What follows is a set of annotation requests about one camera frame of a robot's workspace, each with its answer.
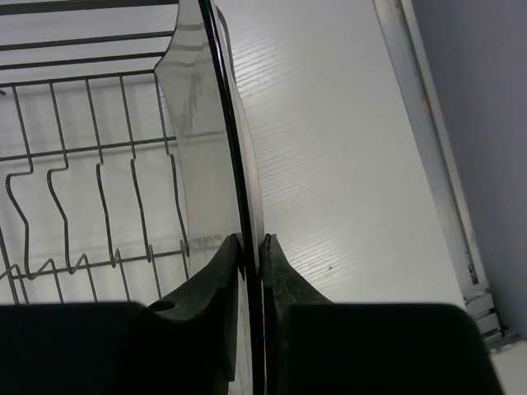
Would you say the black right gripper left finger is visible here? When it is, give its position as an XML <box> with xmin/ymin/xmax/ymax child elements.
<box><xmin>1</xmin><ymin>235</ymin><xmax>241</xmax><ymax>394</ymax></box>

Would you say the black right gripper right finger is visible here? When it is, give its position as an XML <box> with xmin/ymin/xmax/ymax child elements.
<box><xmin>259</xmin><ymin>235</ymin><xmax>502</xmax><ymax>394</ymax></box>

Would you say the grey glass square plate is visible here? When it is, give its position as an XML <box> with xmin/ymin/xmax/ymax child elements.
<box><xmin>155</xmin><ymin>1</ymin><xmax>265</xmax><ymax>394</ymax></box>

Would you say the grey wire dish rack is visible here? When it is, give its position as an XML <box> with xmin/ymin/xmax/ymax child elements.
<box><xmin>0</xmin><ymin>0</ymin><xmax>231</xmax><ymax>305</ymax></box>

